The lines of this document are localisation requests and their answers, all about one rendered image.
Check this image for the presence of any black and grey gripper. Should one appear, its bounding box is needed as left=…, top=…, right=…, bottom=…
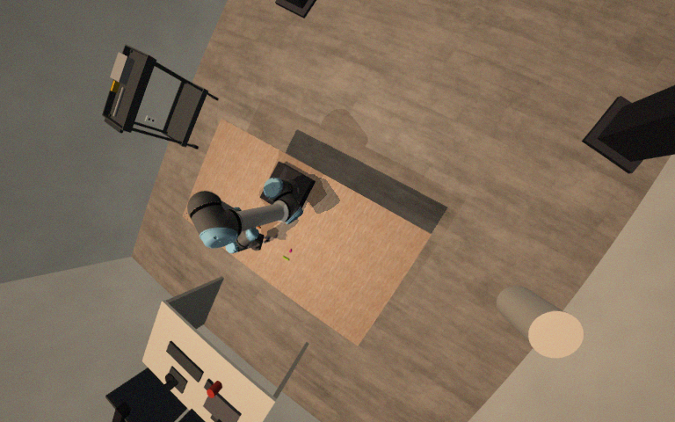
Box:
left=246, top=233, right=270, bottom=251

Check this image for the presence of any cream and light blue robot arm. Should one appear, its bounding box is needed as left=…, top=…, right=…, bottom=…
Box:
left=187, top=178, right=303, bottom=253

